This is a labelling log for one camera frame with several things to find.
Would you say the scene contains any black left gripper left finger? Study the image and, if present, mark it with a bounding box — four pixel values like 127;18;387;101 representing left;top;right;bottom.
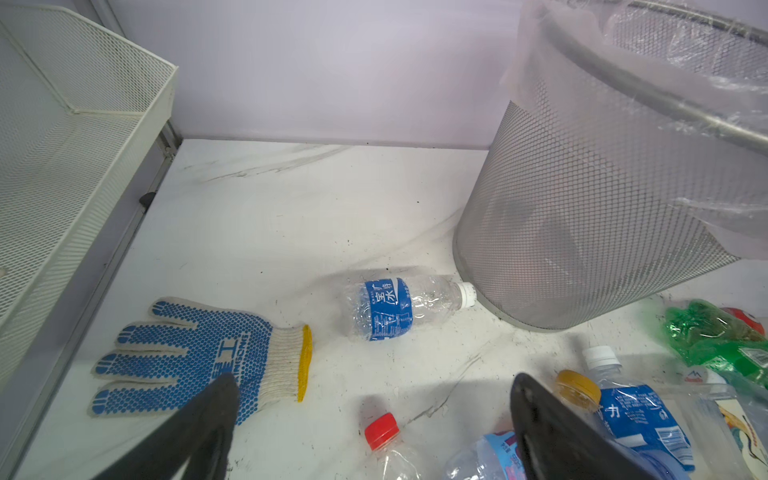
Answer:
97;373;239;479

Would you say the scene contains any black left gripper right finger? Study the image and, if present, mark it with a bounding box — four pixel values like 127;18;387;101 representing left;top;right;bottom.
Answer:
510;373;653;479

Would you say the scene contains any white cap blue label bottle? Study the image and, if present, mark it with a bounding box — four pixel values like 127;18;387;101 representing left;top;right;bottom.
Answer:
583;346;695;479

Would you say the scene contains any clear bottle white yellow label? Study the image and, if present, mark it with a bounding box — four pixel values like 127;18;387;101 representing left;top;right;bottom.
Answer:
676;366;767;479

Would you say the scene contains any clear bottle blue label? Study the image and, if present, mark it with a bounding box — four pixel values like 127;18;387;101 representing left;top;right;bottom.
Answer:
341;275;478;342

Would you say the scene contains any grey mesh waste bin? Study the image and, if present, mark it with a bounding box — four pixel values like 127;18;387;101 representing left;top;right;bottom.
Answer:
453;1;767;331

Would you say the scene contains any yellow cap orange bottle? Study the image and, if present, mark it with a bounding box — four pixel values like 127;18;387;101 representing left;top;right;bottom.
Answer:
554;370;602;414

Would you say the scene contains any colourful label clear bottle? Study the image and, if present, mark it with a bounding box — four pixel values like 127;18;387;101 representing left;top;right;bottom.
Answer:
443;430;526;480

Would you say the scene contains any blue dotted work glove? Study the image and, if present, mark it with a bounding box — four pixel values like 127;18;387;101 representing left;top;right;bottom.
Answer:
87;297;313;424

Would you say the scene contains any red cap clear bottle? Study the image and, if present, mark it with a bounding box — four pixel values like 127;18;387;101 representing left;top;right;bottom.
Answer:
364;413;434;479

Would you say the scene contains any green crushed plastic bottle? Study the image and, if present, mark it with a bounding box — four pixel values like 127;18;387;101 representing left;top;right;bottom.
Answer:
663;299;767;388

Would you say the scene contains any red label purple cap bottle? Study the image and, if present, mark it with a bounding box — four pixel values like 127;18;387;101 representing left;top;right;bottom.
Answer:
722;307;766;336

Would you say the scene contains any white mesh wall shelf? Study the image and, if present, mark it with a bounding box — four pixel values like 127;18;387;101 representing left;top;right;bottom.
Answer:
1;2;177;380

